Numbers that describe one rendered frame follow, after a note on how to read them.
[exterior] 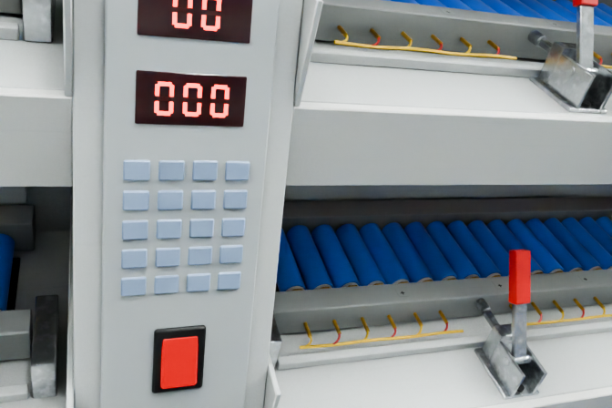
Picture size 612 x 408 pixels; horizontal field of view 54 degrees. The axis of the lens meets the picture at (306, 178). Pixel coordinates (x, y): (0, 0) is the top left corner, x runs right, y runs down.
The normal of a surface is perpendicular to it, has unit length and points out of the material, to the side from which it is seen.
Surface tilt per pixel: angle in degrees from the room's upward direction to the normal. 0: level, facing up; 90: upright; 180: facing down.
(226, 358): 90
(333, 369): 19
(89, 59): 90
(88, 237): 90
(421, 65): 109
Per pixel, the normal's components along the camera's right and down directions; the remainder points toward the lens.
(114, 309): 0.33, 0.29
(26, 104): 0.29, 0.59
